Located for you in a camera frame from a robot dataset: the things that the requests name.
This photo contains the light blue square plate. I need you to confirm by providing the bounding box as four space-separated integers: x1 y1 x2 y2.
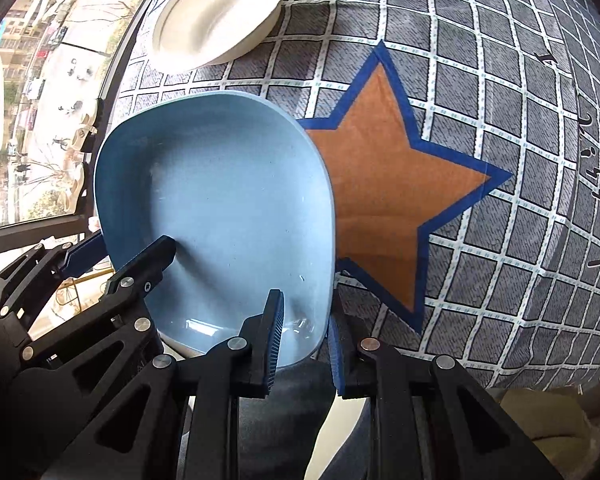
94 91 335 367

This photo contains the white paper bowl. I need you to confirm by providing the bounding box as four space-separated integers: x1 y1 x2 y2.
150 0 283 74

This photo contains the grey checkered star tablecloth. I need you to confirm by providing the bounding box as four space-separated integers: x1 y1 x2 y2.
114 0 600 389

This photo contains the black window frame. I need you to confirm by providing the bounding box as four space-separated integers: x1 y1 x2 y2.
0 0 151 254

